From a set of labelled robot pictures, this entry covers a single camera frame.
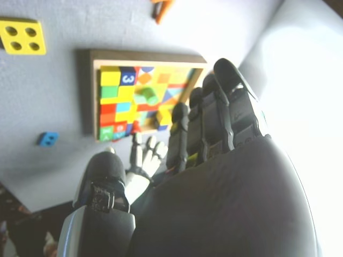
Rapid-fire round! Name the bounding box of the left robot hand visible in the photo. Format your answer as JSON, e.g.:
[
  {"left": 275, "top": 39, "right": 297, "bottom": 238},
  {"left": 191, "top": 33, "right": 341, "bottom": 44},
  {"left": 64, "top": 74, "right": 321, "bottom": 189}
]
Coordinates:
[{"left": 57, "top": 58, "right": 322, "bottom": 257}]

